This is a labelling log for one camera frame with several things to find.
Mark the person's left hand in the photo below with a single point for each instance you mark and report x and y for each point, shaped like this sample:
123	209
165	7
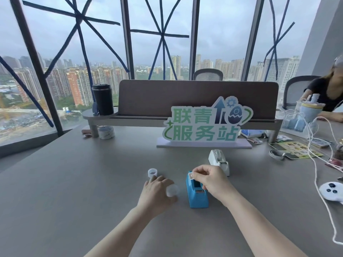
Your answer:
154	196

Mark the person's right hand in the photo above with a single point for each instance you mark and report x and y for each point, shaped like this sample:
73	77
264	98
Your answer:
217	183

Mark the person's right thumb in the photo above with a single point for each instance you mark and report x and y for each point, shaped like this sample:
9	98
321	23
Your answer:
199	177

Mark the person's left thumb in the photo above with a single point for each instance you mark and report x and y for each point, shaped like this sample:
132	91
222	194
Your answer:
173	199

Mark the translucent white tape roll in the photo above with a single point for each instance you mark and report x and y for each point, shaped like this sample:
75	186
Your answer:
172	190

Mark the small white tape piece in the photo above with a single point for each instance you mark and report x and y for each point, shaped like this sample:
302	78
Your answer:
190	175

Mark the person's left forearm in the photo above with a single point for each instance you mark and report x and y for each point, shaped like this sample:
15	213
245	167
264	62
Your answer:
118	235

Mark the person's right forearm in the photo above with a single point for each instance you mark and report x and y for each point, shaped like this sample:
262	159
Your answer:
264	227

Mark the blue tape dispenser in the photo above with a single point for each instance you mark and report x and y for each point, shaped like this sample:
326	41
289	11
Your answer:
197	199

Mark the white tape dispenser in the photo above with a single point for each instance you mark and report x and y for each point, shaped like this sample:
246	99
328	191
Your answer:
219	159

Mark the small translucent white cap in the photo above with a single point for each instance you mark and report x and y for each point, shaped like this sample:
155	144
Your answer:
152	172

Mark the green and white standing sign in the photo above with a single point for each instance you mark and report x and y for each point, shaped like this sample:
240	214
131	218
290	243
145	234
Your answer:
203	123

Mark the grey desk shelf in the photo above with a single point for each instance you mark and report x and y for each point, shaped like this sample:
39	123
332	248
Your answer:
139	120

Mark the brown desk divider panel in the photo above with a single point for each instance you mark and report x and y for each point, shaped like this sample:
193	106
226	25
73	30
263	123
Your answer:
166	97

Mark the wide white tape roll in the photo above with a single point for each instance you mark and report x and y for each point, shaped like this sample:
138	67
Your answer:
106	133

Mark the yellow green sticker sheet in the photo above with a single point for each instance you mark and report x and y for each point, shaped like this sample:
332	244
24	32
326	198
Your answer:
294	149

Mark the grey mesh office chair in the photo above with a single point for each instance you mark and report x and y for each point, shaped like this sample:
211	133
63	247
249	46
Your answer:
294	90
208	74

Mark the small pink packet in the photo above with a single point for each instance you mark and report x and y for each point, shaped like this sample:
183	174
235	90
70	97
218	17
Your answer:
86	133

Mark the black insulated tumbler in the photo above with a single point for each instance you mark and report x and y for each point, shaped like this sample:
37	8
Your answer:
103	100

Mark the white phone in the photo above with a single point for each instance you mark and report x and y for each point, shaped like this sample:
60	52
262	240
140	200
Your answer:
320	142

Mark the light blue cup with straw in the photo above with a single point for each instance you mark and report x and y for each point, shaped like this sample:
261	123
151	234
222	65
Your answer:
308	112

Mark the white game controller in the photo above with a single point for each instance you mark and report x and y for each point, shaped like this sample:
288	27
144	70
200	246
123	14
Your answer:
331	191

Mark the dark window frame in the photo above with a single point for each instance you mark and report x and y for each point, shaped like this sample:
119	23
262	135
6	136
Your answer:
37	64

